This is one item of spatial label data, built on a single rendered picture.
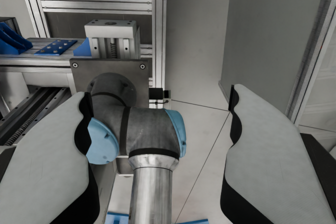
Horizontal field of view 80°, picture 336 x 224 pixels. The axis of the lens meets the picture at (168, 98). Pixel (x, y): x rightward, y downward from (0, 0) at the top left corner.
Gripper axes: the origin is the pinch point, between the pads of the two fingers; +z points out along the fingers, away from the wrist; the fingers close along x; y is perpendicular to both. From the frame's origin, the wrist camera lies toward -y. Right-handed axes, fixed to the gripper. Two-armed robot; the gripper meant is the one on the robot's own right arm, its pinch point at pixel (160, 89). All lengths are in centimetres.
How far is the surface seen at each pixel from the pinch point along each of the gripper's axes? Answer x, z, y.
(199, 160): 32, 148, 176
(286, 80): 46, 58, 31
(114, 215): -82, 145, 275
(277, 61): 46, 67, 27
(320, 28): 45, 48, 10
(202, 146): 35, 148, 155
